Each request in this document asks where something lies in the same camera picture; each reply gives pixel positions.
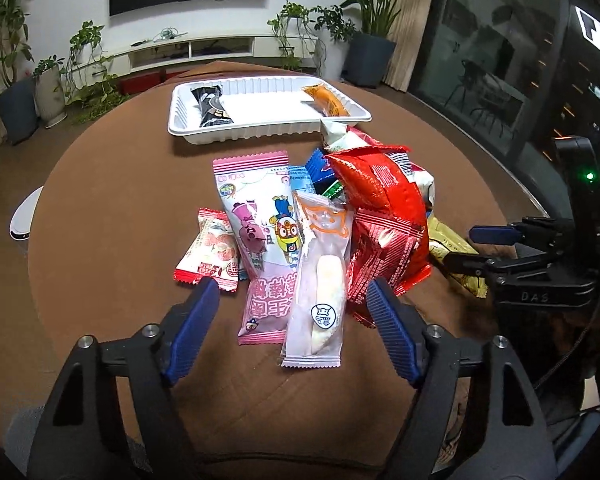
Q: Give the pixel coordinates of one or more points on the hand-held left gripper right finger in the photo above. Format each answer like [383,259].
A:
[392,335]

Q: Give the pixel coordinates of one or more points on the trailing plant on stand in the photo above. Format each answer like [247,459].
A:
[85,42]

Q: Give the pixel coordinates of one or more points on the beige curtain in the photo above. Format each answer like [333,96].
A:
[415,25]

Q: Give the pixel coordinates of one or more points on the orange snack packet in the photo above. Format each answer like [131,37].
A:
[327,101]

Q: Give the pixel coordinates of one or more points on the tall plant in blue pot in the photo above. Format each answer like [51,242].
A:
[15,110]

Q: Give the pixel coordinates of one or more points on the shiny red foil packet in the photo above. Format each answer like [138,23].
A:
[385,255]

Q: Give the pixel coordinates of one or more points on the trailing floor plant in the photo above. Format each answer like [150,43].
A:
[97,100]

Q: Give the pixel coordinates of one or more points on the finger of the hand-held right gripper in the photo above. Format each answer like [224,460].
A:
[475,264]
[495,234]

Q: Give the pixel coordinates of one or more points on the gold snack packet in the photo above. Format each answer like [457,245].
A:
[445,240]

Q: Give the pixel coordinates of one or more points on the light blue snack packet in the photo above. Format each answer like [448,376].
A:
[300,177]

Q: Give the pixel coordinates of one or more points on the small red white candy packet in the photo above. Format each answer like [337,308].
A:
[212,250]

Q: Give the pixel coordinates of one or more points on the small plant in ribbed pot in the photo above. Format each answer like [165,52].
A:
[50,95]

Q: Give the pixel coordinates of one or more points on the lit white sign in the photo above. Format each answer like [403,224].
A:
[597,32]

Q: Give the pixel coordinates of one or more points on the pink cartoon snack packet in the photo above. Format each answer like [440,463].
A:
[252,210]

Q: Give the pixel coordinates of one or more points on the small red storage box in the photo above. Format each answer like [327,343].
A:
[176,75]

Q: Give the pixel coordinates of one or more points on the translucent white snack packet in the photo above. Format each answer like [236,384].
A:
[320,280]

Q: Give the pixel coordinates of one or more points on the matte red snack packet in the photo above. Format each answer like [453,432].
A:
[380,185]

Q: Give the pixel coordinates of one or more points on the glass sliding door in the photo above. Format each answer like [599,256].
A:
[490,60]

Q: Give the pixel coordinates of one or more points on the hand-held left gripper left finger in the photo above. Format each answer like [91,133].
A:
[195,330]

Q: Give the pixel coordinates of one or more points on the white plastic tray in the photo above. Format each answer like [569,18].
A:
[270,105]

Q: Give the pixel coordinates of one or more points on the hanging vine plant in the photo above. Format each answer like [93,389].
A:
[290,15]

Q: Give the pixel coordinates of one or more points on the black snack packet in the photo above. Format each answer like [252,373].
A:
[212,107]

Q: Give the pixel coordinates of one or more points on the bushy plant in white pot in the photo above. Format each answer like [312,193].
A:
[332,60]

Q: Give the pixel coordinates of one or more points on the white television cabinet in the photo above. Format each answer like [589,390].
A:
[220,47]

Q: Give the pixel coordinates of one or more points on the large red storage box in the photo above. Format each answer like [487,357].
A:
[140,83]

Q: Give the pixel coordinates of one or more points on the large-leaf plant in blue pot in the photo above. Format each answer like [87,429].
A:
[370,60]

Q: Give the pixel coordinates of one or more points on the white green snack packet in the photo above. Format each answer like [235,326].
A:
[332,132]

